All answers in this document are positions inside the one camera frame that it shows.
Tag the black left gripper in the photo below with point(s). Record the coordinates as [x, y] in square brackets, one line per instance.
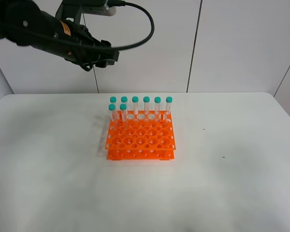
[69, 40]

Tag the test tube teal cap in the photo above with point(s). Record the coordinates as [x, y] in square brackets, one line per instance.
[124, 115]

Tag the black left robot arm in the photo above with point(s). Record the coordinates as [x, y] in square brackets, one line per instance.
[25, 24]

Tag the row tube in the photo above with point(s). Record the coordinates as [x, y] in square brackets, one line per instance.
[113, 100]
[169, 101]
[135, 101]
[124, 100]
[157, 101]
[146, 101]

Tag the orange test tube rack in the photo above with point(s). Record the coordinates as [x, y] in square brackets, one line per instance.
[141, 138]

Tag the front-left racked test tube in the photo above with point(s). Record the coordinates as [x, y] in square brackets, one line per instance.
[113, 114]

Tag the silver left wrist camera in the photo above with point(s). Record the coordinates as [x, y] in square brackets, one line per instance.
[73, 9]

